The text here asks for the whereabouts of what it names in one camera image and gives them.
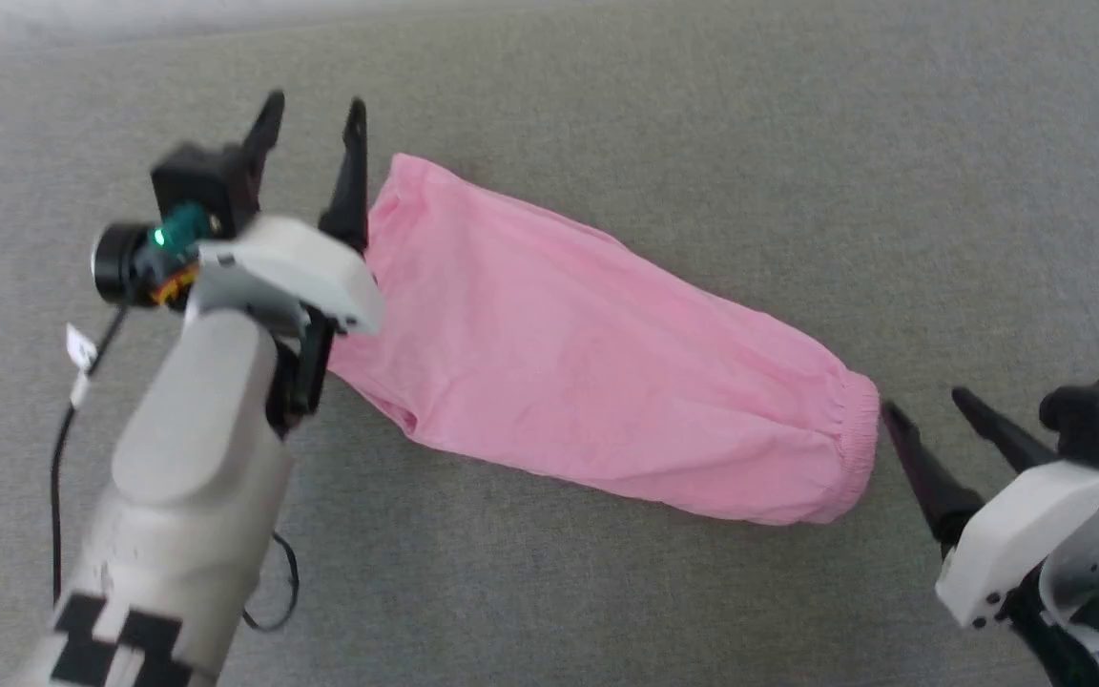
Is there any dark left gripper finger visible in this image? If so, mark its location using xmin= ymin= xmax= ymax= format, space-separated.
xmin=240 ymin=90 xmax=286 ymax=209
xmin=318 ymin=96 xmax=370 ymax=257

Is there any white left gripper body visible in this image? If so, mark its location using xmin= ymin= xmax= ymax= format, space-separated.
xmin=189 ymin=215 xmax=385 ymax=438

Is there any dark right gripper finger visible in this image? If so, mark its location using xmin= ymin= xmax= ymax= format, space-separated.
xmin=951 ymin=385 xmax=1058 ymax=475
xmin=881 ymin=400 xmax=986 ymax=557

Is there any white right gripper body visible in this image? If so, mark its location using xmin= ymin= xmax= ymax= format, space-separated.
xmin=935 ymin=456 xmax=1099 ymax=633

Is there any pink cloth garment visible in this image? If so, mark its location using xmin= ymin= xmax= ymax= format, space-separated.
xmin=325 ymin=153 xmax=882 ymax=527

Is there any black left cylindrical gripper motor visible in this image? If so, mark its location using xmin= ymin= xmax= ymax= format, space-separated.
xmin=90 ymin=221 xmax=169 ymax=308

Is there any grey fabric sofa seat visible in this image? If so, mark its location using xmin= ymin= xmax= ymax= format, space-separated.
xmin=0 ymin=0 xmax=1099 ymax=687

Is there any left black cable teal plug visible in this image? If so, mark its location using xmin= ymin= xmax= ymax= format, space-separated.
xmin=51 ymin=201 xmax=214 ymax=612

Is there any white cable tag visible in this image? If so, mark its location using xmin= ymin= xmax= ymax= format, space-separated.
xmin=66 ymin=323 xmax=99 ymax=409

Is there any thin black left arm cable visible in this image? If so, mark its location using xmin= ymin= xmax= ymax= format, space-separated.
xmin=242 ymin=530 xmax=301 ymax=634

